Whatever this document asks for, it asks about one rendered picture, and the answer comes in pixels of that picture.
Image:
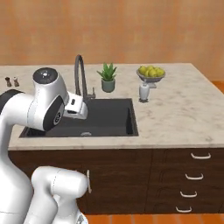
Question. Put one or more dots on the dark pepper shaker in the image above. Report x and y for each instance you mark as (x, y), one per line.
(8, 82)

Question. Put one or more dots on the grey fruit bowl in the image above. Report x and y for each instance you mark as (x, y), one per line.
(151, 79)

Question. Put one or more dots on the yellow lemon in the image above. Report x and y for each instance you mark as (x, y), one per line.
(160, 71)
(150, 68)
(152, 73)
(142, 70)

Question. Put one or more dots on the pale-topped salt shaker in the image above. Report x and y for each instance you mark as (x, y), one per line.
(16, 82)

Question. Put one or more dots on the dark wood drawer front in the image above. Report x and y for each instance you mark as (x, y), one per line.
(175, 159)
(169, 178)
(160, 207)
(166, 194)

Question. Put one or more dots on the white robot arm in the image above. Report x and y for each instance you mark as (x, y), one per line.
(17, 116)

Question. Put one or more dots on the dark wood cupboard door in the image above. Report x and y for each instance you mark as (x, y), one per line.
(119, 180)
(22, 160)

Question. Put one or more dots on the green plant in grey pot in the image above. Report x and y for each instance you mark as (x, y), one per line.
(108, 84)

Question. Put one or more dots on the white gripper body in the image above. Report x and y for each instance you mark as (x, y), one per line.
(81, 113)

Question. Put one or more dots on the dark grey curved tap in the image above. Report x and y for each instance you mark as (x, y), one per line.
(84, 84)

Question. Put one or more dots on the black sink basin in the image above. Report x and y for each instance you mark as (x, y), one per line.
(108, 116)

